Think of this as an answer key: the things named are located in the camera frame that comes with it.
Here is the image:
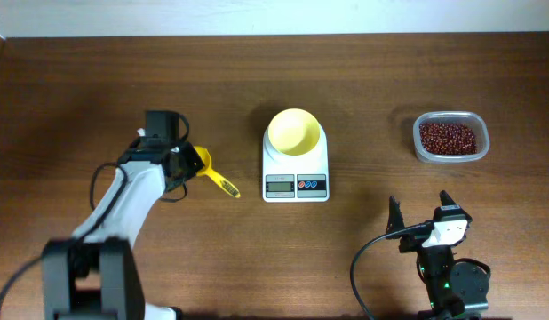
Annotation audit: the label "yellow measuring scoop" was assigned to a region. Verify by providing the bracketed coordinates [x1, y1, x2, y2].
[195, 146, 241, 198]

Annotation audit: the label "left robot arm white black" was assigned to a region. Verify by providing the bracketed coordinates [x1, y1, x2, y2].
[41, 111, 203, 320]

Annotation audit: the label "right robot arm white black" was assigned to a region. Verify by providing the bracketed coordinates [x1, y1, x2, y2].
[386, 190, 491, 320]

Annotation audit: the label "white digital kitchen scale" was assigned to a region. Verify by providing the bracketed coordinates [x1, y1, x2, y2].
[261, 124, 330, 203]

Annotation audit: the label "yellow plastic bowl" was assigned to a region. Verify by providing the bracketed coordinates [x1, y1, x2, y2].
[267, 108, 322, 156]

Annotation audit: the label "red beans in container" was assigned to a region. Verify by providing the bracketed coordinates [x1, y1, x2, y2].
[419, 123, 477, 156]

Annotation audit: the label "clear plastic container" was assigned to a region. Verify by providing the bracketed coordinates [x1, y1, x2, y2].
[412, 111, 490, 164]

